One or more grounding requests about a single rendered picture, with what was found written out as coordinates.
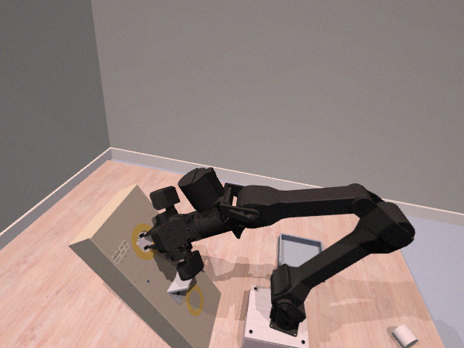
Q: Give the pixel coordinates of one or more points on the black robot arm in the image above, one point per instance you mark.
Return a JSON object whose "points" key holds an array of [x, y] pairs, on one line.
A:
{"points": [[382, 228]]}

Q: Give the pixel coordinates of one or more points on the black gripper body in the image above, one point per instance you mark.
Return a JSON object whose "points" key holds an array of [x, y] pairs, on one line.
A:
{"points": [[166, 198]]}

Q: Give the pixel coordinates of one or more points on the beige service panel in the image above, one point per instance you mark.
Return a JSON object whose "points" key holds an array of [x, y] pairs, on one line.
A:
{"points": [[141, 279]]}

